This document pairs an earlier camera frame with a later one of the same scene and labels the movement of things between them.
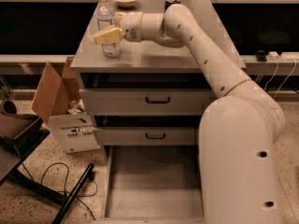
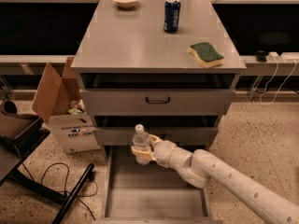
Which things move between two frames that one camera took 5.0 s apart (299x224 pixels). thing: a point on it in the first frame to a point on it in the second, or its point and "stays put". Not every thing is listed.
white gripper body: x=132 y=26 to x=163 y=153
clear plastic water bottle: x=106 y=15 to x=141 y=139
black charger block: x=261 y=56 stays put
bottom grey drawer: x=153 y=185 stays put
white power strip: x=285 y=55 stays put
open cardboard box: x=58 y=100 stays put
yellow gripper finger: x=118 y=16 to x=154 y=140
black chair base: x=21 y=134 stays put
